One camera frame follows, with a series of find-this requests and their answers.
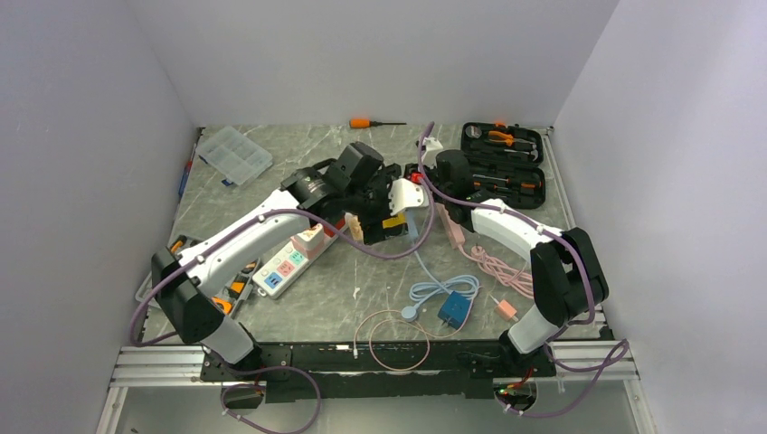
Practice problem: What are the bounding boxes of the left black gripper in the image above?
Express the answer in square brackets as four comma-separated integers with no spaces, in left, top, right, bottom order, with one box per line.
[345,165,408,244]

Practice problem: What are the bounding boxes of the yellow cube adapter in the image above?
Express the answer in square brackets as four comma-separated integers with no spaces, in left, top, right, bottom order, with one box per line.
[382,213,406,230]

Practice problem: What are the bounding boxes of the pink power strip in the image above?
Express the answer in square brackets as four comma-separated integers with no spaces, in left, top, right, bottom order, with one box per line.
[436,203,466,250]

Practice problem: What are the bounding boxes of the black tool case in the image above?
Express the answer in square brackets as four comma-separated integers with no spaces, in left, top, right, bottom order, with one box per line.
[460,122,546,210]

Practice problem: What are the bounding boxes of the white power strip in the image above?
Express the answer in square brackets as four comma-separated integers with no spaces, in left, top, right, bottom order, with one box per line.
[252,228,337,299]

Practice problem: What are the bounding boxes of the light blue cable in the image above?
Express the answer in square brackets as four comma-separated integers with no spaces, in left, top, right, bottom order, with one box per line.
[400,209,480,324]

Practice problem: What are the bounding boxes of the clear plastic screw box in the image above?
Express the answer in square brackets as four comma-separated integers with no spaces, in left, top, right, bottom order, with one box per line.
[197,126,273,185]

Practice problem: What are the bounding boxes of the blue cube adapter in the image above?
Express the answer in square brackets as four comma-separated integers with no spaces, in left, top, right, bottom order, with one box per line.
[437,291,471,330]

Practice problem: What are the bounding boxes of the small pink charger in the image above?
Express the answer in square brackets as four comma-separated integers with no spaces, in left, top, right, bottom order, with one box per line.
[490,297,518,322]

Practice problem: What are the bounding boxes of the grey tool case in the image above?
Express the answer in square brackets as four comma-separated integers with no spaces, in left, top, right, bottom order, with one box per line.
[169,234,263,316]

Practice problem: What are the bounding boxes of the peach cube adapter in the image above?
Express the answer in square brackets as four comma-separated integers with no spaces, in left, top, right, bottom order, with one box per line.
[346,213,365,242]

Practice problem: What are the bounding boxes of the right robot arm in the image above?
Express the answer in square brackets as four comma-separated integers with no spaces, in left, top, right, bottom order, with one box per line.
[416,149,610,375]

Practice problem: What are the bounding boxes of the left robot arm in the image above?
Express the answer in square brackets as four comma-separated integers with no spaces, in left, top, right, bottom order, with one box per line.
[151,142,402,380]

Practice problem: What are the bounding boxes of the round tape measure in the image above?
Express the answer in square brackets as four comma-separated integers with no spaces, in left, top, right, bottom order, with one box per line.
[464,124,483,139]

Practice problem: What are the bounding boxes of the white cube adapter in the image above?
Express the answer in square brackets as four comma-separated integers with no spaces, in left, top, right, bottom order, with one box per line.
[293,224,325,250]

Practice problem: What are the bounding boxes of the pink cube adapter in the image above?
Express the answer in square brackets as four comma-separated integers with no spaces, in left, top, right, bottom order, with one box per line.
[290,233,327,260]

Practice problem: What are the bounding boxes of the orange pliers in black case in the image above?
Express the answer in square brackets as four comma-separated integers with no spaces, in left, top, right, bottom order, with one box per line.
[486,130,535,150]

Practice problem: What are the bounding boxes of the blue pen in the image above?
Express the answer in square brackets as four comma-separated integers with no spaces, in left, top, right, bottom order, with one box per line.
[177,144,197,199]

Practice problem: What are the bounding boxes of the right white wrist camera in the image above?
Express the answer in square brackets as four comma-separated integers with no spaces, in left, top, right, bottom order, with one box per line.
[421,137,444,156]

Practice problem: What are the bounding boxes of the orange handle screwdriver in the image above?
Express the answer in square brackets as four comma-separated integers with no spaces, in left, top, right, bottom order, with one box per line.
[348,118,405,129]

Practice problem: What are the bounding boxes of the thin pink charging cable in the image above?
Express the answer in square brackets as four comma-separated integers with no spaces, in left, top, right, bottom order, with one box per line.
[352,293,475,373]

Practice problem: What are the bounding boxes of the black base frame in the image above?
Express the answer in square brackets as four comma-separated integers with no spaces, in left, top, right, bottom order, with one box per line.
[199,340,555,403]

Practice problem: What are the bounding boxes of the aluminium rail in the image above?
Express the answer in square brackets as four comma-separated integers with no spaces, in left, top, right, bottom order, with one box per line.
[111,340,639,387]

